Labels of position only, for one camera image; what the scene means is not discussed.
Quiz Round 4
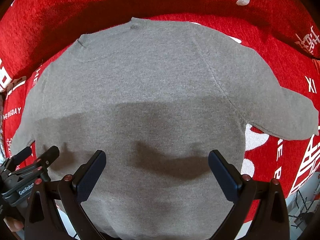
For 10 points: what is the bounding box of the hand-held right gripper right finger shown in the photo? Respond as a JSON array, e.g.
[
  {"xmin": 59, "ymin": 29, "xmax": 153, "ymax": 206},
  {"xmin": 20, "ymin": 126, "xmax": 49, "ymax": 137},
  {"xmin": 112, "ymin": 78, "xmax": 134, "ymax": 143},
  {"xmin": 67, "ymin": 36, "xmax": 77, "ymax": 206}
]
[{"xmin": 208, "ymin": 149, "xmax": 290, "ymax": 240}]

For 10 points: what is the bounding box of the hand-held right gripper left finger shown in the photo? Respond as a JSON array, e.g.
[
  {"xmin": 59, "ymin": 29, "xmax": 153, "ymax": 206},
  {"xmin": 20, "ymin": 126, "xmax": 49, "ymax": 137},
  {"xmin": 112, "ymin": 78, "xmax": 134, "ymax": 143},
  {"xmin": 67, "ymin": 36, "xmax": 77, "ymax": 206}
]
[{"xmin": 24, "ymin": 149, "xmax": 108, "ymax": 240}]

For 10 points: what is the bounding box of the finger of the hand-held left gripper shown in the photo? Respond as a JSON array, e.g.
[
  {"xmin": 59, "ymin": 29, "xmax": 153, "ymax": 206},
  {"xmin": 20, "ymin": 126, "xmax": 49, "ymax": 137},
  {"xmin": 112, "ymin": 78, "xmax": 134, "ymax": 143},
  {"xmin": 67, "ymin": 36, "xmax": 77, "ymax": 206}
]
[
  {"xmin": 14, "ymin": 145, "xmax": 60, "ymax": 181},
  {"xmin": 3, "ymin": 147, "xmax": 32, "ymax": 171}
]

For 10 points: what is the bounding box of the grey knit sweater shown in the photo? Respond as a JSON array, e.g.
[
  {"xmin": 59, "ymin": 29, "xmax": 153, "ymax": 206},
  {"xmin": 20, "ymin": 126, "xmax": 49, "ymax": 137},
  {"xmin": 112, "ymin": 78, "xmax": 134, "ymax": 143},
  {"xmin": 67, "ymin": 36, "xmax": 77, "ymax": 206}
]
[{"xmin": 10, "ymin": 17, "xmax": 320, "ymax": 240}]

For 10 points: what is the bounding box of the person's left hand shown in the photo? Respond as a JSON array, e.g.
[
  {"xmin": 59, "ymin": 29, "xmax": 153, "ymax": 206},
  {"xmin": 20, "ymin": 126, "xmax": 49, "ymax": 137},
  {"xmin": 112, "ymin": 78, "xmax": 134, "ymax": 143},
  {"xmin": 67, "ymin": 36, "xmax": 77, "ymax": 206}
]
[{"xmin": 2, "ymin": 217, "xmax": 25, "ymax": 231}]

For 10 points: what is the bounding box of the black metal stand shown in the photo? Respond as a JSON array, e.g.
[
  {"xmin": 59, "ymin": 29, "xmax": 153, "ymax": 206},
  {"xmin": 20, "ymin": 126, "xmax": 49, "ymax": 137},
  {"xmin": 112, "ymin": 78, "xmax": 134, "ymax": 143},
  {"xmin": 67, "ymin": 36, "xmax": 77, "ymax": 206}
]
[{"xmin": 287, "ymin": 189, "xmax": 318, "ymax": 230}]

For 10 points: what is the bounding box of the red printed blanket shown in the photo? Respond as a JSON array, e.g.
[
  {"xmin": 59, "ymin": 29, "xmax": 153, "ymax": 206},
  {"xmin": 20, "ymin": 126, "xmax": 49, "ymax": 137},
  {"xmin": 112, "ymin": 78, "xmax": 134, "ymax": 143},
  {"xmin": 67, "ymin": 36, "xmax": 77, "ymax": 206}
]
[{"xmin": 0, "ymin": 0, "xmax": 320, "ymax": 240}]

